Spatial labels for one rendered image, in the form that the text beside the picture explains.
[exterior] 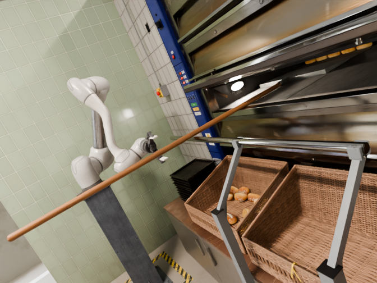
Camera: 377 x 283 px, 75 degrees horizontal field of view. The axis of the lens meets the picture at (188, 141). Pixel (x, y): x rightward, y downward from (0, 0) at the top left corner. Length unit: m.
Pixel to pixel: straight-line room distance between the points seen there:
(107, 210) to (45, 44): 1.49
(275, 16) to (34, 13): 2.00
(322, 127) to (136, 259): 1.67
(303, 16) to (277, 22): 0.13
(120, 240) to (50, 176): 0.85
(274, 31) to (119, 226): 1.67
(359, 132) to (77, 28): 2.29
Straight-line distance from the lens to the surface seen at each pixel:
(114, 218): 2.05
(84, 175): 1.96
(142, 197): 2.63
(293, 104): 1.28
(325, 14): 1.08
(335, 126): 1.24
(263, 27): 1.28
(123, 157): 1.61
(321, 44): 0.95
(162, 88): 2.27
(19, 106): 2.47
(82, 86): 1.77
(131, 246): 2.17
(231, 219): 1.56
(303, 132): 1.33
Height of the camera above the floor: 1.49
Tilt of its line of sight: 14 degrees down
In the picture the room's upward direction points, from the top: 24 degrees counter-clockwise
